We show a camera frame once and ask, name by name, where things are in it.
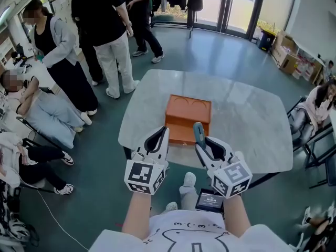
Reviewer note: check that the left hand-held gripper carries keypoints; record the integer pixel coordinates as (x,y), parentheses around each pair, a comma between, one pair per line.
(139,174)

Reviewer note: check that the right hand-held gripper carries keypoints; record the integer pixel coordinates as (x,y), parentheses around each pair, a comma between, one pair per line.
(232,177)

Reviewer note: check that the grey-blue handled tool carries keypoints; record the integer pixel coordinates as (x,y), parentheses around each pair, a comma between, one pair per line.
(198,131)

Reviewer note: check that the orange leather box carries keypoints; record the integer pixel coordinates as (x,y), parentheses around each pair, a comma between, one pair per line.
(187,111)

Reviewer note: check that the person's left forearm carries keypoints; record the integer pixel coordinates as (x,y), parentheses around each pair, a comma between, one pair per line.
(136,216)

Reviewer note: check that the person's right forearm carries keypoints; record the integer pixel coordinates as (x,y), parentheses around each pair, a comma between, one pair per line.
(236,216)

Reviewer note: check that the person's white right shoe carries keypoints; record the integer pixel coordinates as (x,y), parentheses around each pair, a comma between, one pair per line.
(189,178)

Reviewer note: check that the person's white shoe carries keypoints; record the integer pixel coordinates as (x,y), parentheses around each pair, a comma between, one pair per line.
(189,178)
(172,206)

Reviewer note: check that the small black screen device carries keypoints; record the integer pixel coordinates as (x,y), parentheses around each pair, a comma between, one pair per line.
(210,199)

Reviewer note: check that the grey marble table black legs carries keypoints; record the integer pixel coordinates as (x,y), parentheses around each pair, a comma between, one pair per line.
(241,114)

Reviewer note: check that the person's light grey trousers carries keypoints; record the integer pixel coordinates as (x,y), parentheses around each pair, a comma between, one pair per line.
(187,198)

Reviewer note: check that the person's white left shoe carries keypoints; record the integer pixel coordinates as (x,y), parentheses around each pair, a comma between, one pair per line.
(172,206)

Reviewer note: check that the person's white printed t-shirt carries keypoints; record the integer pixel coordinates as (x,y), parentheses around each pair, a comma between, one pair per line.
(189,232)

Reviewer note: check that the dark blue chair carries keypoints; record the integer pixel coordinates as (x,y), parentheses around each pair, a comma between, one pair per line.
(331,167)

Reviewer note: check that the brown cardboard box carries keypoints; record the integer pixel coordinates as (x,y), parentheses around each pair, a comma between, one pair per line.
(286,59)

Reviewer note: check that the black bin yellow lid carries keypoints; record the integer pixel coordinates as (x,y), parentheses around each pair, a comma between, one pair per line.
(266,39)

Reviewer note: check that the white helmet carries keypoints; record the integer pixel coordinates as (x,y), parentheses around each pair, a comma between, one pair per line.
(15,228)

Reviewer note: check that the glass door black frame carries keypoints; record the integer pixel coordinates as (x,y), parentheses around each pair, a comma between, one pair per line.
(236,6)

